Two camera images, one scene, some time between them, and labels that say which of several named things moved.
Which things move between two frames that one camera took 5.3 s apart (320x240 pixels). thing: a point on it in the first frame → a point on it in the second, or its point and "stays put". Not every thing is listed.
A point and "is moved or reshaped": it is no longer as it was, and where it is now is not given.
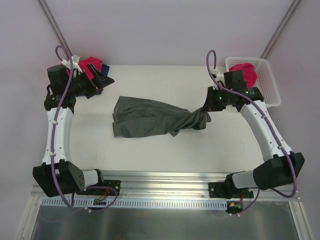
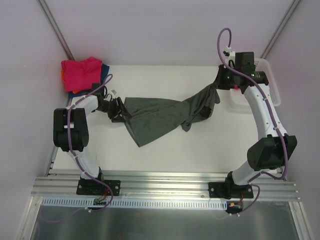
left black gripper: [92, 81] → [116, 109]
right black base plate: [228, 190] stays put
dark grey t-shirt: [133, 117] is moved or reshaped
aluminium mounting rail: [174, 185] stays put
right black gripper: [211, 100] → [222, 77]
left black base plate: [105, 187] stays put
